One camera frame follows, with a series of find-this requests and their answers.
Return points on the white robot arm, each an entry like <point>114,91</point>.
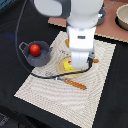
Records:
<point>81,17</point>

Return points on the yellow butter box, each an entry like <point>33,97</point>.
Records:
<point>67,65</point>

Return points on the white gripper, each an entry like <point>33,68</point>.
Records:
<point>80,45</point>

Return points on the wooden handled fork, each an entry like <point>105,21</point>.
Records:
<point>68,81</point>

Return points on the grey saucepan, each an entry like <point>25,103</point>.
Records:
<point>102,13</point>

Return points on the round wooden plate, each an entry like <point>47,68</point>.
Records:
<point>71,74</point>

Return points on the orange bread loaf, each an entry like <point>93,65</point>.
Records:
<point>67,42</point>

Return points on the beige bowl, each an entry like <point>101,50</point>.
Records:
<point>122,15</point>

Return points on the pink toy stove board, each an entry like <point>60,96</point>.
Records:
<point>108,28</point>

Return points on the woven beige placemat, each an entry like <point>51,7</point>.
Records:
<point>66,101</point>

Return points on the grey cooking pot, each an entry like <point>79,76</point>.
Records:
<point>36,61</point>

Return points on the red tomato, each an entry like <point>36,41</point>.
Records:
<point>35,50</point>

